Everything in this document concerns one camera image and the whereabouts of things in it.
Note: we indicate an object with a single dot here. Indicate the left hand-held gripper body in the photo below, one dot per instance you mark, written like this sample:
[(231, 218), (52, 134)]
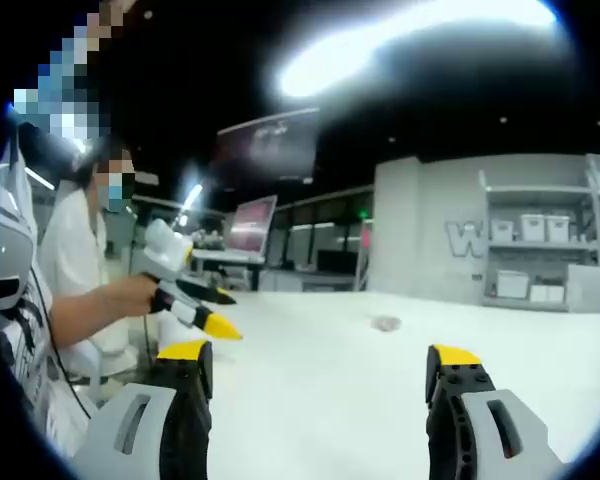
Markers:
[(162, 250)]

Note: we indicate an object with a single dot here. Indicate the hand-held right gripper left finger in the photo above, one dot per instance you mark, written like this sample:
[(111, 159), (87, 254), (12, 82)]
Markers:
[(130, 430)]

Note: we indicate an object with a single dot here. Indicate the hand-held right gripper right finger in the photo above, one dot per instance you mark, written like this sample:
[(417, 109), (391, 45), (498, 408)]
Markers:
[(480, 430)]

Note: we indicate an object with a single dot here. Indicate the clear resealable bag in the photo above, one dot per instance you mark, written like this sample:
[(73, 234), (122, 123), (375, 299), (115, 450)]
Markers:
[(385, 323)]

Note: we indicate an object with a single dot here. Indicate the person's left hand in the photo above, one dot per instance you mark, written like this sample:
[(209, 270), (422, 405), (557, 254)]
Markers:
[(139, 296)]

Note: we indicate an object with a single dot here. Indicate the white monitor desk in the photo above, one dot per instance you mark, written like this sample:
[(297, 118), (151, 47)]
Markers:
[(227, 257)]

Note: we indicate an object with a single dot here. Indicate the ceiling light tube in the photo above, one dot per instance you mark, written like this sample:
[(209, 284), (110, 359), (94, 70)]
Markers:
[(192, 196)]

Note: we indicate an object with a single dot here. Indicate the desktop monitor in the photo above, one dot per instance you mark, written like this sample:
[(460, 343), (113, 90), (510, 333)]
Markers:
[(250, 225)]

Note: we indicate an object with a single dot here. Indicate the person's printed white shirt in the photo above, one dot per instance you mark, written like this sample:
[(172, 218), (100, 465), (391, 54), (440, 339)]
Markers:
[(30, 360)]

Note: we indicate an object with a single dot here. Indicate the large white storage box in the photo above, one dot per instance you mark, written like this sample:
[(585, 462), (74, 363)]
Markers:
[(511, 285)]

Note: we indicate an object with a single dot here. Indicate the hanging dark screen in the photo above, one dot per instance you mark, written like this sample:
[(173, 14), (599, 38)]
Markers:
[(270, 145)]

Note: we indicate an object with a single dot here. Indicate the low white storage box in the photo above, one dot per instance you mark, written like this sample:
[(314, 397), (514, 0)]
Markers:
[(547, 294)]

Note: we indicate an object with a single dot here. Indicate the grey chest-worn device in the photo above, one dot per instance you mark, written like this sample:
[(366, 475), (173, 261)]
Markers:
[(7, 260)]

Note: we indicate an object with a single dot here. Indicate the grey cabinet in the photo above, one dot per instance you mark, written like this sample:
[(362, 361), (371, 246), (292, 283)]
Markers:
[(590, 289)]

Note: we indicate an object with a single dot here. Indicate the grey metal shelf rack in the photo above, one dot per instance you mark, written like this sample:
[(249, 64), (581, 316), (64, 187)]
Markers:
[(540, 250)]

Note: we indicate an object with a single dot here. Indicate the small white storage box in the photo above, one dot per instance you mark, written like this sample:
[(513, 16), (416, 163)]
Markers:
[(500, 231), (533, 228), (558, 229)]

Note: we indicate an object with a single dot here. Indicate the long ceiling light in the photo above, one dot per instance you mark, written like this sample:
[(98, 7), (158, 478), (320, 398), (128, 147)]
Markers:
[(380, 45)]

